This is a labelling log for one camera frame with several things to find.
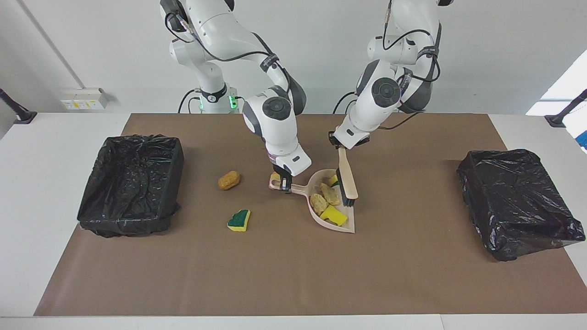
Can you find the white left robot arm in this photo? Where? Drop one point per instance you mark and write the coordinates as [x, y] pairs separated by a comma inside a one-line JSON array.
[[376, 105]]

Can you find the black bag lined bin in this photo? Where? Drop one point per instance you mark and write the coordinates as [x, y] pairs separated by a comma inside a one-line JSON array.
[[518, 201], [133, 183]]

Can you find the beige plastic dustpan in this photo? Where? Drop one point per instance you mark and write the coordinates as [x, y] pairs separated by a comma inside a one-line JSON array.
[[300, 188]]

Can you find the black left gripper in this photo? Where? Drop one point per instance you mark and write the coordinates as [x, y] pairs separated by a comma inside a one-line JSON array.
[[335, 140]]

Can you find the black camera stand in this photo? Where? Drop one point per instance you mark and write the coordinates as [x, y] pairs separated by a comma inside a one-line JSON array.
[[20, 114], [557, 120]]

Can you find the white blue object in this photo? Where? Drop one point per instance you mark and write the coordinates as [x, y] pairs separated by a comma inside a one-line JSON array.
[[583, 140]]

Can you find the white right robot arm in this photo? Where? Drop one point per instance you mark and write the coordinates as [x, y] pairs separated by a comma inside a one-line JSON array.
[[275, 128]]

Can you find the green topped yellow sponge chunk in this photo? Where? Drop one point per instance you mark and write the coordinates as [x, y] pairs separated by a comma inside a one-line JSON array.
[[238, 221]]

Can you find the notched yellow sponge piece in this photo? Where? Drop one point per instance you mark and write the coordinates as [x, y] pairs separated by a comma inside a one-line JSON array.
[[334, 215]]

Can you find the white wall socket box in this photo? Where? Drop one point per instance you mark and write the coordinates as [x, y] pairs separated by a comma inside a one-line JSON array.
[[85, 98]]

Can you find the brown paper table mat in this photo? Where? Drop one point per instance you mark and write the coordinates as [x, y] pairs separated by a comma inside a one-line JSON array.
[[293, 284]]

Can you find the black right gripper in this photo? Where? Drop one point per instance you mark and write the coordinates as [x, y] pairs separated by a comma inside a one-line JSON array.
[[284, 172]]

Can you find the brown oval bread nugget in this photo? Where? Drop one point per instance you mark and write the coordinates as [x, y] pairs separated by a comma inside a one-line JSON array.
[[229, 180]]

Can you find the toy croissant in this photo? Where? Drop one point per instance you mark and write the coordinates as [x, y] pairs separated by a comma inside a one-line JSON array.
[[274, 176]]

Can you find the small yellow green sponge piece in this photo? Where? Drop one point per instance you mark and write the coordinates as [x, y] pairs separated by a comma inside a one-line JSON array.
[[333, 180]]

